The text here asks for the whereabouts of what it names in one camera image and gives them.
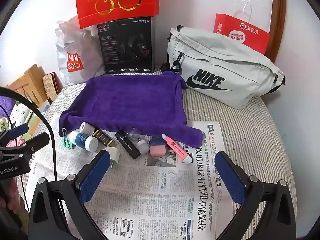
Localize blue white bottle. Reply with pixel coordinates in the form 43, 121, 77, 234
69, 131, 99, 152

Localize white wall charger plug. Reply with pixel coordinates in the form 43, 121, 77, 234
98, 146, 120, 172

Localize green binder clip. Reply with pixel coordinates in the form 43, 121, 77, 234
62, 127, 75, 149

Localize black gold lighter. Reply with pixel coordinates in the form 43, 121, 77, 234
92, 129, 117, 147

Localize white tape roll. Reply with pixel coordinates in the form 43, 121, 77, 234
79, 122, 95, 135

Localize pink highlighter pen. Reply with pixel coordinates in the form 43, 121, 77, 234
161, 134, 193, 165

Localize black Horizon stick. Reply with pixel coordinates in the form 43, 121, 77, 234
115, 130, 140, 159

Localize clear plastic cap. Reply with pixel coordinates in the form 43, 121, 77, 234
127, 128, 141, 144

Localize white USB night light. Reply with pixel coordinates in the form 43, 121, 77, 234
137, 140, 150, 154

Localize pink blue eraser case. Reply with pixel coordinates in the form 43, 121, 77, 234
149, 137, 166, 157

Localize person's left hand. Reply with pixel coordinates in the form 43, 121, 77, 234
1, 178, 21, 214

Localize purple plush toy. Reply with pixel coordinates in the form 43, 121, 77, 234
0, 96, 16, 117

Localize wooden furniture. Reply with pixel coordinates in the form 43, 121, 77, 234
6, 64, 48, 107

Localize newspaper sheet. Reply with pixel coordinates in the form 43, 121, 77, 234
23, 121, 227, 240

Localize patterned notebook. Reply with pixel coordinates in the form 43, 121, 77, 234
42, 72, 61, 101

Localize purple towel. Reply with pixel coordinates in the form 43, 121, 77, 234
59, 72, 203, 148

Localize white Miniso plastic bag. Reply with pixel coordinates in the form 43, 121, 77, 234
55, 16, 105, 85

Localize white Nike waist bag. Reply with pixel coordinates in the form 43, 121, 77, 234
162, 25, 285, 109

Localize black headset box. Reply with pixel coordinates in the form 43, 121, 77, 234
97, 16, 155, 74

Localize wooden headboard edge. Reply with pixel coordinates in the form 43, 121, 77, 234
265, 0, 286, 63

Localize black cable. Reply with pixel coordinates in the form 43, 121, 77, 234
0, 87, 59, 182

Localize red paper bag white handles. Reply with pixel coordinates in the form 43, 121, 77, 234
213, 0, 270, 55

